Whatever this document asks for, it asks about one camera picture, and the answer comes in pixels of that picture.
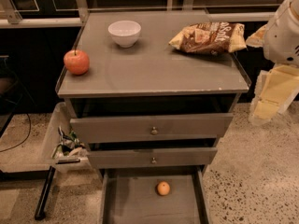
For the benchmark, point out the grey bottom drawer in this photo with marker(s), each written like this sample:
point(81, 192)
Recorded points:
point(129, 196)

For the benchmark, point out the brown chip bag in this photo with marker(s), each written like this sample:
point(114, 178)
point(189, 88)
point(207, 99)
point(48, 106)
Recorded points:
point(210, 38)

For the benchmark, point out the small orange fruit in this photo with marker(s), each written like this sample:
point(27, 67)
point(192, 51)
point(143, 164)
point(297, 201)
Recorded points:
point(163, 188)

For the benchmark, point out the white ceramic bowl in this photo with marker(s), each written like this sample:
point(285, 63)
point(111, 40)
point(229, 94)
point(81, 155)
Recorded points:
point(124, 33)

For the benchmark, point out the clear plastic trash bin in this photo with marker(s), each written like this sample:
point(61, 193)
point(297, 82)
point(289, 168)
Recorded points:
point(61, 148)

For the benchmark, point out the grey drawer cabinet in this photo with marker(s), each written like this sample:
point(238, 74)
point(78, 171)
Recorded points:
point(149, 79)

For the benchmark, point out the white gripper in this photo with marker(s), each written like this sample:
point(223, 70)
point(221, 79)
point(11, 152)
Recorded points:
point(282, 37)

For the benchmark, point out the white metal railing frame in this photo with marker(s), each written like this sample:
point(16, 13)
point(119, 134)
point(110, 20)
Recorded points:
point(47, 13)

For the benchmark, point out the red apple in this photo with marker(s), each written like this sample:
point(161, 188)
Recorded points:
point(77, 62)

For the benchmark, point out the grey top drawer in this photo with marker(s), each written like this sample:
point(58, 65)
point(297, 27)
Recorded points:
point(150, 128)

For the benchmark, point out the grey middle drawer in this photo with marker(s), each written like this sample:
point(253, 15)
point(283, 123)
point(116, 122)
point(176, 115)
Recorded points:
point(160, 157)

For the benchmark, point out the black metal floor bar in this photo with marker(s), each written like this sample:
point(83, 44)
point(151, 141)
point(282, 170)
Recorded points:
point(40, 209)

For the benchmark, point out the grey drawer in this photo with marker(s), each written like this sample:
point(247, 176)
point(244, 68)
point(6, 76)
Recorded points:
point(160, 157)
point(150, 128)
point(129, 196)

